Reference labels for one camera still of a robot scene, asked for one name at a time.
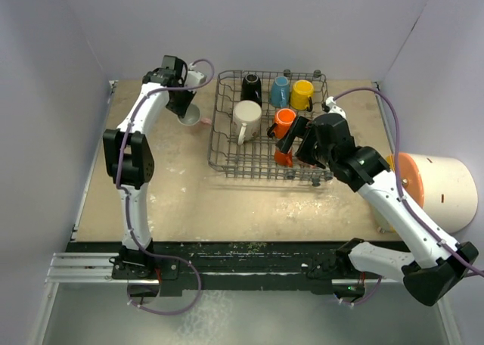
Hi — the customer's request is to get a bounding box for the grey wire dish rack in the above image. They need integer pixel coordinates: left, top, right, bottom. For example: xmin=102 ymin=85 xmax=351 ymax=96
xmin=208 ymin=69 xmax=333 ymax=187

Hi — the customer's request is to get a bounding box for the orange mug black handle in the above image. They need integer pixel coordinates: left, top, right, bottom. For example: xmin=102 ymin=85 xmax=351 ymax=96
xmin=267 ymin=108 xmax=297 ymax=139

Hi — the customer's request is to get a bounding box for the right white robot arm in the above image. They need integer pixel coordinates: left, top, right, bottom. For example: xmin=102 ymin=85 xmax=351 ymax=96
xmin=277 ymin=113 xmax=479 ymax=306

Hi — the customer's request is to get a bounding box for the yellow mug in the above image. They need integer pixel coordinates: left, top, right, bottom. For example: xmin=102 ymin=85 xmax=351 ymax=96
xmin=290 ymin=79 xmax=314 ymax=112

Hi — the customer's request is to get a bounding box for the white cylinder with orange lid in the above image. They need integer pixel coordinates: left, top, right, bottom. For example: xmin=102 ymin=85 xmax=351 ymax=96
xmin=372 ymin=151 xmax=479 ymax=235

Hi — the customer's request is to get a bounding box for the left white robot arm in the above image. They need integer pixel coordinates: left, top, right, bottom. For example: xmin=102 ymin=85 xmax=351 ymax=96
xmin=102 ymin=55 xmax=206 ymax=278

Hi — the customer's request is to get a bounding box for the blue mug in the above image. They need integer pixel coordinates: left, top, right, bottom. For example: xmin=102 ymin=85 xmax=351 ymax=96
xmin=269 ymin=76 xmax=290 ymax=108

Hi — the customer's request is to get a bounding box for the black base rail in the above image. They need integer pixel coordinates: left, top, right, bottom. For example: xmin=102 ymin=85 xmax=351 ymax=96
xmin=66 ymin=241 xmax=409 ymax=299

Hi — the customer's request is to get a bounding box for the aluminium frame rail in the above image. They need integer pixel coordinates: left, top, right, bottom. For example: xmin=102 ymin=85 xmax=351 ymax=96
xmin=45 ymin=252 xmax=447 ymax=285

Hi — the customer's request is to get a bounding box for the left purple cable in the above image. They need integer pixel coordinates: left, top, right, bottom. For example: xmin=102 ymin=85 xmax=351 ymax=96
xmin=115 ymin=58 xmax=216 ymax=315

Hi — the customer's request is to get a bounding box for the purple cable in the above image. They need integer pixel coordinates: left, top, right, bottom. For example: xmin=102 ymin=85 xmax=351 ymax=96
xmin=115 ymin=58 xmax=216 ymax=315
xmin=327 ymin=86 xmax=484 ymax=309

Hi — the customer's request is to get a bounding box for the pink faceted mug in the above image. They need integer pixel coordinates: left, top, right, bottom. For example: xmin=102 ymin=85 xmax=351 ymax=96
xmin=178 ymin=104 xmax=213 ymax=126

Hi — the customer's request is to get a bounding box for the cream white mug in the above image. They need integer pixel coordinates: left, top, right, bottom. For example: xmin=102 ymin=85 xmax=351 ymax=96
xmin=232 ymin=100 xmax=262 ymax=145

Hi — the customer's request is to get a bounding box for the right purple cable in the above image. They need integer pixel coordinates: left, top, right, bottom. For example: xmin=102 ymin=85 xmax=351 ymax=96
xmin=327 ymin=86 xmax=484 ymax=309

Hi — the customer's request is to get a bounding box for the small red-orange cup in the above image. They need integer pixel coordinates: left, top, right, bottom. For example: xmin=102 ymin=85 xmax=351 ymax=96
xmin=274 ymin=148 xmax=293 ymax=167

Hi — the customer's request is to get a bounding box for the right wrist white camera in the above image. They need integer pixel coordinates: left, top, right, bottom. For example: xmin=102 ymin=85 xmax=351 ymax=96
xmin=321 ymin=96 xmax=346 ymax=124

